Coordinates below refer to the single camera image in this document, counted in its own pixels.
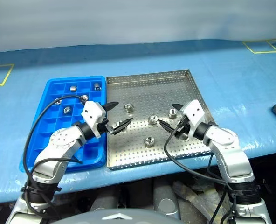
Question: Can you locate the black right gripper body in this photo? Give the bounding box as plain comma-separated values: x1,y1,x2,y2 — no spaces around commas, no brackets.
174,116,191,140

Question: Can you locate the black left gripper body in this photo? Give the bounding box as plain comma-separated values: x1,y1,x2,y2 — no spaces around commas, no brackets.
97,118,117,136

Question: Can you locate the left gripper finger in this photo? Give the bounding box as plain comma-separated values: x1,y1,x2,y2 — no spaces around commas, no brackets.
110,118,134,135
103,101,119,112

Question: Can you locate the blue compartment tray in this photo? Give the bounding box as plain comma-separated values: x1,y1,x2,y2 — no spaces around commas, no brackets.
19,75,107,173

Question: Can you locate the perforated metal tray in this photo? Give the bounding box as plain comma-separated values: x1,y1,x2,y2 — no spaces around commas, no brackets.
106,69,216,171

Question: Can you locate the blue plastic table cover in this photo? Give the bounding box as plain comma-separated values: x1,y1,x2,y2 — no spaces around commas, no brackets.
0,37,276,206

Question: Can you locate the beige crumpled wrapping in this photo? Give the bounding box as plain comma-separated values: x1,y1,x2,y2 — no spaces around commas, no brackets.
172,179,225,224

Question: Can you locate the grey rounded cylinder shape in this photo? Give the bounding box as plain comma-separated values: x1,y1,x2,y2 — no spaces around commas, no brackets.
90,196,119,212
153,178,180,221

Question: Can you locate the grey robot torso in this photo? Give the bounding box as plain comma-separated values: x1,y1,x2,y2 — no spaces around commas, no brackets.
48,206,183,224

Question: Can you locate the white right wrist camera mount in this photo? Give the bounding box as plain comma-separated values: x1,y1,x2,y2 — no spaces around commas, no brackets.
181,99,207,140

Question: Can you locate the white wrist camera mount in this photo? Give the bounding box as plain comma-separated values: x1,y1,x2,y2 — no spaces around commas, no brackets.
181,99,207,140
81,100,107,139

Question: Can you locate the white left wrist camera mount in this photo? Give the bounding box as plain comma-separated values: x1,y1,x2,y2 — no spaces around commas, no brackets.
81,100,107,139

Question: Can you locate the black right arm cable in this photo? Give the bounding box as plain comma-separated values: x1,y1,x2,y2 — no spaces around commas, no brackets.
163,126,236,224

